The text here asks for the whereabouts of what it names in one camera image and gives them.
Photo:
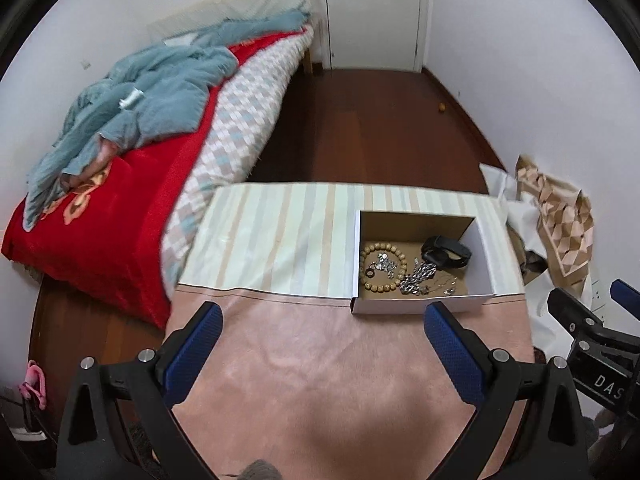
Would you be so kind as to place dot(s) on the checkered quilt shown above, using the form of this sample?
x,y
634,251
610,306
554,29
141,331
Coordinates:
x,y
235,125

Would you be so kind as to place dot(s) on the wooden bed leg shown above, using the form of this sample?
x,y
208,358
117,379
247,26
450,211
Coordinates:
x,y
310,60

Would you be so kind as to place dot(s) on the grey fuzzy slipper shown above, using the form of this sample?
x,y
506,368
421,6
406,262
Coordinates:
x,y
260,471

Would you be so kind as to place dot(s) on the pink and striped table cloth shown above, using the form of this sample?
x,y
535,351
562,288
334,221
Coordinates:
x,y
325,360

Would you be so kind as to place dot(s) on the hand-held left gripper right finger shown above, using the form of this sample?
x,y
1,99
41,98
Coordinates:
x,y
450,355

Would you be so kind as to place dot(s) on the white power strip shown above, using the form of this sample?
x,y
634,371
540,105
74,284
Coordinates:
x,y
598,292

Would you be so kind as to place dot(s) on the black smart band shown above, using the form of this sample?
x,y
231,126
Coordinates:
x,y
450,260

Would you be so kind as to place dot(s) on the brown cardboard box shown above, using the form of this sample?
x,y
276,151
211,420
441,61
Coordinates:
x,y
515,245

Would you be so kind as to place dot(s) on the bed with red blanket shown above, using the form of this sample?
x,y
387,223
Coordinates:
x,y
100,240

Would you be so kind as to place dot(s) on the white blanket tag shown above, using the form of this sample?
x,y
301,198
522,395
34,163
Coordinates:
x,y
131,99

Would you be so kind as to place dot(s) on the white cardboard box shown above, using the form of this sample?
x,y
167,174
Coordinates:
x,y
425,306

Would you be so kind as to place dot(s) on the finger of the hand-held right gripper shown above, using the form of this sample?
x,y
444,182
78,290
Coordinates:
x,y
625,295
570,305

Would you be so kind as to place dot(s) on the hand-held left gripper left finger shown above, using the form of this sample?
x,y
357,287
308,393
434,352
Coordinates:
x,y
197,350

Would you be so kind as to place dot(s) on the white door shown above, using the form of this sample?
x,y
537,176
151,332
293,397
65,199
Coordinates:
x,y
372,20

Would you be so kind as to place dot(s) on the teal blanket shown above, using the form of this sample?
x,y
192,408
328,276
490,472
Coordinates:
x,y
165,90

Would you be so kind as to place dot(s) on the pink slippers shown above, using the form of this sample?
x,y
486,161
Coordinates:
x,y
37,385

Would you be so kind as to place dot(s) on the patterned folded cardboard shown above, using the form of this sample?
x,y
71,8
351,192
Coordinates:
x,y
555,220

